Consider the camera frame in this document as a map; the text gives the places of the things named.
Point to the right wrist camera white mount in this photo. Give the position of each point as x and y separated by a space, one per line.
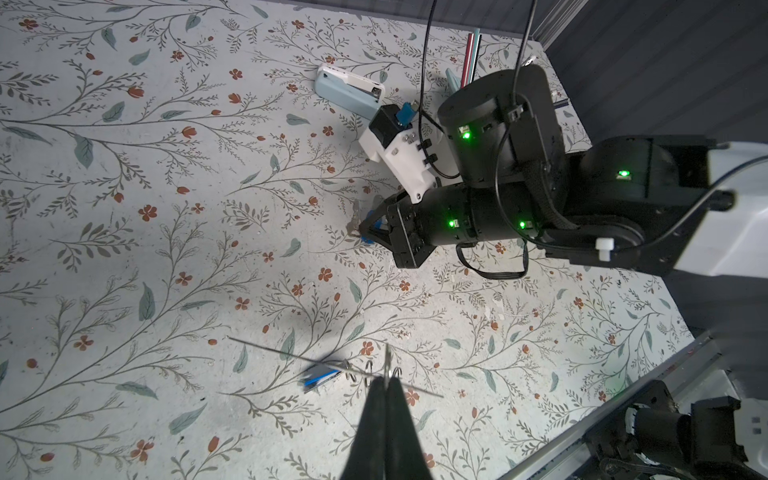
397 146

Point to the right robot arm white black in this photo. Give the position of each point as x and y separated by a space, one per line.
649 204

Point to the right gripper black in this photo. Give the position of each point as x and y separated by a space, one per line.
405 226

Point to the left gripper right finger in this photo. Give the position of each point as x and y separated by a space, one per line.
404 457

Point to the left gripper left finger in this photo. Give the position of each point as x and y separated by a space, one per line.
367 454

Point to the blue key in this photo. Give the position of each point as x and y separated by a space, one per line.
370 230
315 376

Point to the light blue stapler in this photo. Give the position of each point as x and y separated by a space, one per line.
352 92

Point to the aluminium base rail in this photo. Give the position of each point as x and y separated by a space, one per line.
683 420

